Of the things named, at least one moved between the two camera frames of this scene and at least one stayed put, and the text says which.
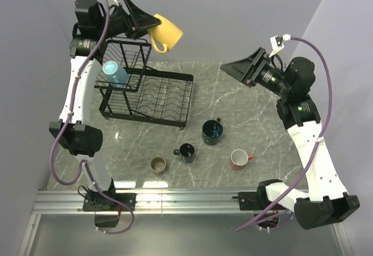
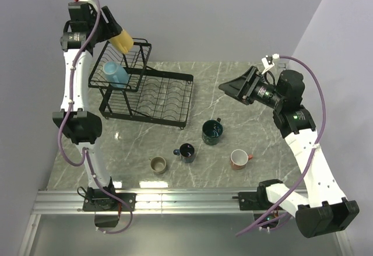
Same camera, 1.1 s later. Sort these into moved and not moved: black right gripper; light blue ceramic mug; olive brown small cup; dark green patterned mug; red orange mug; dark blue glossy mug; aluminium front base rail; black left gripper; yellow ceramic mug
Moved: black right gripper; black left gripper; yellow ceramic mug
Not moved: olive brown small cup; dark green patterned mug; aluminium front base rail; light blue ceramic mug; red orange mug; dark blue glossy mug
